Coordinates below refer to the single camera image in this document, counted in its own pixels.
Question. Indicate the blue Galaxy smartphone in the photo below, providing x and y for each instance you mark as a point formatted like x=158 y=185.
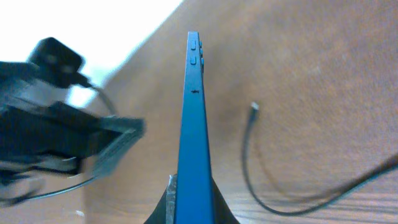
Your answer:
x=194 y=199

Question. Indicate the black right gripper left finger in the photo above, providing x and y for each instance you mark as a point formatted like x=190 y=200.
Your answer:
x=164 y=211

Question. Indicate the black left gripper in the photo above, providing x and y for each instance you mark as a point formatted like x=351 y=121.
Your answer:
x=58 y=138

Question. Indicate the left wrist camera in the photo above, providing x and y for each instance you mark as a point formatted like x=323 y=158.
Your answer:
x=58 y=64

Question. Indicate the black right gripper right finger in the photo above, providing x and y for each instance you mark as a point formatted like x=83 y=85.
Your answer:
x=223 y=215

